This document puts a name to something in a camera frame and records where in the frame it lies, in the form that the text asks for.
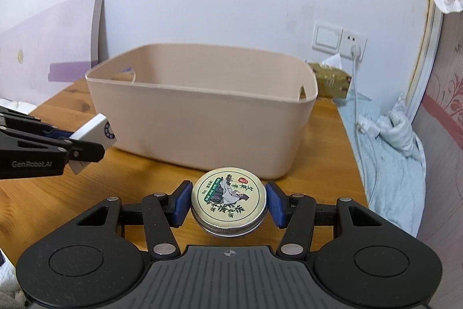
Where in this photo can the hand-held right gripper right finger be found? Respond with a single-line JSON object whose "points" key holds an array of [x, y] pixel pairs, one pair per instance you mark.
{"points": [[276, 202]]}

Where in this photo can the long white box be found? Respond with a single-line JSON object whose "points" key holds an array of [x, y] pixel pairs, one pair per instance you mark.
{"points": [[96, 130]]}

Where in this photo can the round metal tin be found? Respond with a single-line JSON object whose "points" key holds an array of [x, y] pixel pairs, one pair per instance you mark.
{"points": [[228, 193]]}

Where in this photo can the pink plastic storage bin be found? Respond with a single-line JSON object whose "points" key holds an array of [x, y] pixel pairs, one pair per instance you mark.
{"points": [[199, 128]]}

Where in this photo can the purple white headboard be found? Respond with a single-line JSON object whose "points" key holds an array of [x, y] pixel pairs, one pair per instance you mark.
{"points": [[54, 41]]}

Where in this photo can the white wall switch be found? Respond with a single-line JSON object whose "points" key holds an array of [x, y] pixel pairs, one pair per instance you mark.
{"points": [[327, 38]]}

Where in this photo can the brown tissue box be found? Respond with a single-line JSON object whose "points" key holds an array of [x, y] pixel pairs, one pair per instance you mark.
{"points": [[332, 81]]}

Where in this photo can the white wall socket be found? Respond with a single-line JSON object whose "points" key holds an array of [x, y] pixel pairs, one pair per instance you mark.
{"points": [[356, 39]]}

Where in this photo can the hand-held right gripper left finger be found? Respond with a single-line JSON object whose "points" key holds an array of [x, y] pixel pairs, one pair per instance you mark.
{"points": [[182, 202]]}

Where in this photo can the cream door frame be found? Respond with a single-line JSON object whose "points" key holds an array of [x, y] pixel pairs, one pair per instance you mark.
{"points": [[427, 59]]}

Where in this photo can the white power adapter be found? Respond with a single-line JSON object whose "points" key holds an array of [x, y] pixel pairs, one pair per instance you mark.
{"points": [[368, 126]]}

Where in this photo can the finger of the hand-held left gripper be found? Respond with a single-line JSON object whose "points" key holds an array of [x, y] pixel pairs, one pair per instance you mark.
{"points": [[21, 119], [79, 151]]}

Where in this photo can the white fuzzy cloth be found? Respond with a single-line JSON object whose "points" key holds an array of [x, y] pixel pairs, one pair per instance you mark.
{"points": [[11, 280]]}

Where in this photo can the white bedding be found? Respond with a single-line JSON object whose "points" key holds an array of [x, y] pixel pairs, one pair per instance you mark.
{"points": [[18, 105]]}

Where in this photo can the light blue quilt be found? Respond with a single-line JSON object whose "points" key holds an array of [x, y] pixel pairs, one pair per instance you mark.
{"points": [[390, 178]]}

